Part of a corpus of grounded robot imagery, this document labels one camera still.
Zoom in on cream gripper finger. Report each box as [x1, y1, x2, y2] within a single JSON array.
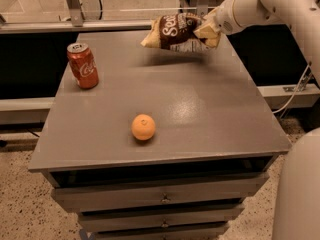
[[194, 9, 220, 39], [200, 34, 221, 48]]

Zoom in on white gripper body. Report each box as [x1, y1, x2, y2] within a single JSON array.
[[214, 0, 247, 35]]

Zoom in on brown chip bag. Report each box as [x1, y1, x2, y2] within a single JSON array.
[[141, 13, 211, 52]]

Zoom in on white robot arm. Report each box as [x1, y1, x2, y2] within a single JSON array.
[[195, 0, 320, 240]]

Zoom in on orange fruit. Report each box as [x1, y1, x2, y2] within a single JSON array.
[[131, 114, 156, 141]]

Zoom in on grey drawer cabinet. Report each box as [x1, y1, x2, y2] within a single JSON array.
[[29, 31, 290, 240]]

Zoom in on red cola can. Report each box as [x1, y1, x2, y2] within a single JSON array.
[[67, 43, 99, 89]]

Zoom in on metal railing frame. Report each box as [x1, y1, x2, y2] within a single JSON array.
[[0, 0, 210, 34]]

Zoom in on white cable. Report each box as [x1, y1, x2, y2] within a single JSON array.
[[271, 62, 314, 115]]

